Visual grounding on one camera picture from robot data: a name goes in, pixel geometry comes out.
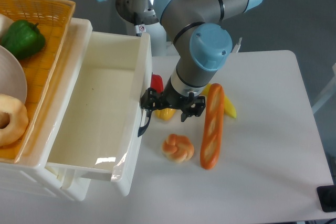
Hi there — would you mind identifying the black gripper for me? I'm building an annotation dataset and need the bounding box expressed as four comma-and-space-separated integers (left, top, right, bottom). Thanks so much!
140, 78, 206, 122

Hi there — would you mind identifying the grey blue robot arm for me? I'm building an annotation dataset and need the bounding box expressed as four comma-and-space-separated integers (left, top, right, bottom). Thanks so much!
97, 0, 263, 120

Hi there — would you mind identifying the white plastic drawer cabinet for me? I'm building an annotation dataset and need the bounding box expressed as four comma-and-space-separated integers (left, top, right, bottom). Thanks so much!
1, 18, 92, 198

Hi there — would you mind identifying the yellow bell pepper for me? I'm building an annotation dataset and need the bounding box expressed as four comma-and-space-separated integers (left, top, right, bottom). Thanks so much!
155, 108, 176, 121

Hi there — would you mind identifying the red bell pepper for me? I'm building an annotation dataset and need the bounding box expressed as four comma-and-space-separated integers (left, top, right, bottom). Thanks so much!
150, 74, 164, 93

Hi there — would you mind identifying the knotted bread roll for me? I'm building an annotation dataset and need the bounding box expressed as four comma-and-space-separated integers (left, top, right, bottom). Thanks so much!
161, 134, 194, 163

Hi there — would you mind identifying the orange baguette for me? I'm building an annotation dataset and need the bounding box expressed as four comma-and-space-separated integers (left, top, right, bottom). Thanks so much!
200, 83, 224, 169

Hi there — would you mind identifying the yellow banana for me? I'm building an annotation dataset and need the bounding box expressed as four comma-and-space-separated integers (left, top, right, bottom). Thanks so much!
201, 83, 237, 119

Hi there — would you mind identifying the yellow woven basket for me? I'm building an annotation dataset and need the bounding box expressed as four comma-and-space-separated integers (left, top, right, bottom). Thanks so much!
1, 0, 76, 164

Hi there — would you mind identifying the beige donut bread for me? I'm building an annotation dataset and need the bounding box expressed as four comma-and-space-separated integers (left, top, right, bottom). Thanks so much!
1, 94, 28, 146

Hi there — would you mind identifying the white plate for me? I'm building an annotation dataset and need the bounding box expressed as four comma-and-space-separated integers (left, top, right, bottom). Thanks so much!
0, 46, 27, 104

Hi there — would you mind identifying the green bell pepper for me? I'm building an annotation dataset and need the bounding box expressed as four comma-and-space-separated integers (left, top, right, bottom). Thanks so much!
1, 19, 46, 60

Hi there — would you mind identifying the black device at edge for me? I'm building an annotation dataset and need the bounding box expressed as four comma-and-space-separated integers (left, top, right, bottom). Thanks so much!
317, 185, 335, 212

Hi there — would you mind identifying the white object in basket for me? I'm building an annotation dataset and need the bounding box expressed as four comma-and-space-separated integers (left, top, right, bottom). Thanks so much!
0, 14, 14, 38

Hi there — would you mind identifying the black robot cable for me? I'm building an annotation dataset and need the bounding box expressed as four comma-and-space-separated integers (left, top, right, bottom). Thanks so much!
133, 11, 144, 37

